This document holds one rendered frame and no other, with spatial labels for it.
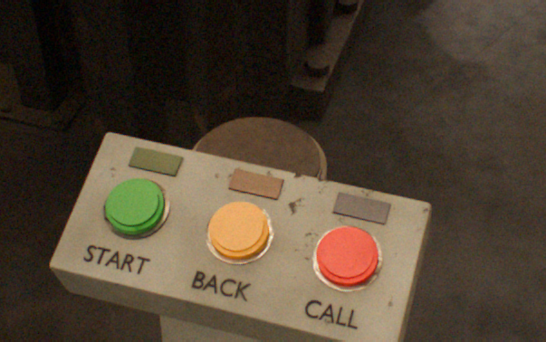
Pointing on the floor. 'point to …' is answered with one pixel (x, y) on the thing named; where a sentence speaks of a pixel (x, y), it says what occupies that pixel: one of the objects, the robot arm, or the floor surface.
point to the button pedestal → (96, 189)
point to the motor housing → (121, 68)
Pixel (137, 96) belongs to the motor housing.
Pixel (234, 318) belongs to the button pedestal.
